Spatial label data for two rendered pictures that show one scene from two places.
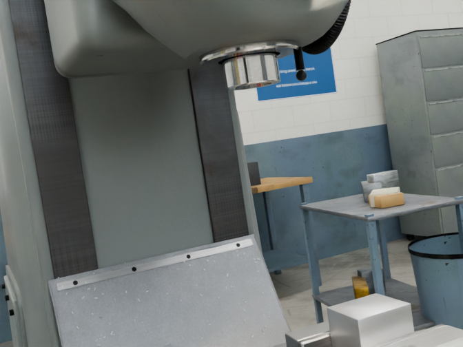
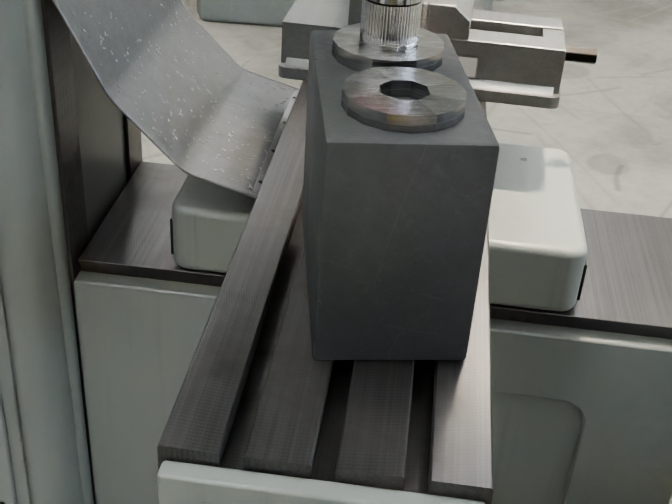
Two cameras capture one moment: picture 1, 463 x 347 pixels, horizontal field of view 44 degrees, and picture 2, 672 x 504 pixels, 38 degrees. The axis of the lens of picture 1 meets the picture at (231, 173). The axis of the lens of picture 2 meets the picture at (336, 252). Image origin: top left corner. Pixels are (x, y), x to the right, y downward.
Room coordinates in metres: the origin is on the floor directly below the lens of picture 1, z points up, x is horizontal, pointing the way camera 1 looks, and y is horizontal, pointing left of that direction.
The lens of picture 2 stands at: (-0.01, 0.97, 1.40)
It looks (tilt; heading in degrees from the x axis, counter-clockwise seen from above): 32 degrees down; 299
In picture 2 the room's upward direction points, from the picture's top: 4 degrees clockwise
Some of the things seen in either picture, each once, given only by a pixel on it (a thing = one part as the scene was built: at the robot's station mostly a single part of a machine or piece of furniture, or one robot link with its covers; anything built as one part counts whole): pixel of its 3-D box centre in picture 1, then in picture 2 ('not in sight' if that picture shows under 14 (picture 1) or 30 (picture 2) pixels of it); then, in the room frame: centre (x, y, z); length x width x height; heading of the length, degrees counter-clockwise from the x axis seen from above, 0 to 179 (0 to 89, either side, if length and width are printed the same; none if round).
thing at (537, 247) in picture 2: not in sight; (383, 195); (0.49, -0.03, 0.79); 0.50 x 0.35 x 0.12; 25
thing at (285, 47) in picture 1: (248, 54); not in sight; (0.49, -0.03, 1.31); 0.09 x 0.09 x 0.01
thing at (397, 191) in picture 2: not in sight; (385, 180); (0.31, 0.34, 1.03); 0.22 x 0.12 x 0.20; 125
